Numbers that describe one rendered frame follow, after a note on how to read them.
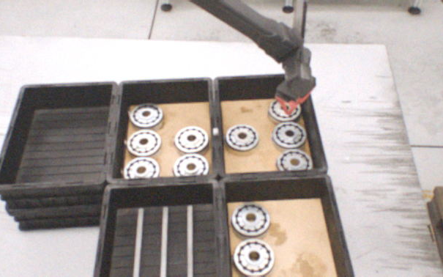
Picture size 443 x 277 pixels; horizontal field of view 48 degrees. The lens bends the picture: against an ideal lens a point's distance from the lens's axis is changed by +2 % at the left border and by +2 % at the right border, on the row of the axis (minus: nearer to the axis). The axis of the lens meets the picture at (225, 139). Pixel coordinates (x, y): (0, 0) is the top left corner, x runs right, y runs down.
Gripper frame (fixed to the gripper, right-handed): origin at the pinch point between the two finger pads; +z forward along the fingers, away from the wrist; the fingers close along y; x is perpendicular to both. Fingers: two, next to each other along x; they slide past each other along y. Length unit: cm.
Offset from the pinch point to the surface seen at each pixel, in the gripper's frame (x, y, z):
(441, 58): 1, 171, 100
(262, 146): 5.4, -6.9, 15.3
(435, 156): -28, 99, 99
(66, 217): 37, -59, 21
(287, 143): -1.2, -3.5, 12.5
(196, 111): 31.0, -8.7, 15.0
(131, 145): 35.2, -33.4, 11.9
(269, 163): 0.0, -11.0, 15.3
